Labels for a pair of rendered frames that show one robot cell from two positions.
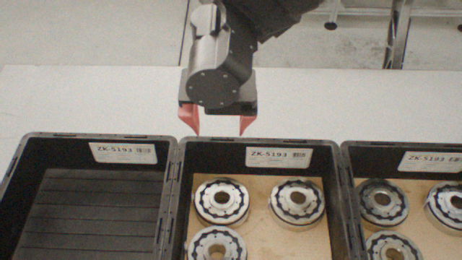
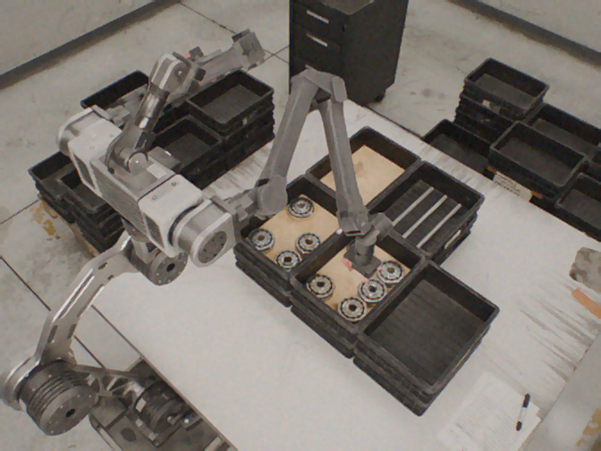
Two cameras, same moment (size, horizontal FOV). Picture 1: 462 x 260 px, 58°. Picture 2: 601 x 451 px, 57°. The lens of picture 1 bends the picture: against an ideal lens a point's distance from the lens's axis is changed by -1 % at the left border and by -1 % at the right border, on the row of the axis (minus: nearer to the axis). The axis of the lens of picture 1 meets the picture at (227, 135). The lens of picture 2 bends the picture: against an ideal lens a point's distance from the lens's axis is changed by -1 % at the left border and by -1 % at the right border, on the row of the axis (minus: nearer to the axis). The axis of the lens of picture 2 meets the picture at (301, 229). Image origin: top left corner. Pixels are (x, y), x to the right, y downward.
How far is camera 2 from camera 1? 1.71 m
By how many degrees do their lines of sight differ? 74
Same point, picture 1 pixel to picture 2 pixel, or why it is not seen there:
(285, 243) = (339, 280)
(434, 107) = (159, 308)
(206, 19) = (371, 236)
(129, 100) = not seen: outside the picture
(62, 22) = not seen: outside the picture
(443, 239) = (277, 239)
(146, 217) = (388, 334)
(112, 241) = (410, 333)
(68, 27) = not seen: outside the picture
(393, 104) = (176, 328)
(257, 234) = (346, 292)
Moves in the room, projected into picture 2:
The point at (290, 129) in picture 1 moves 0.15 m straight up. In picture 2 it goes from (253, 361) to (251, 340)
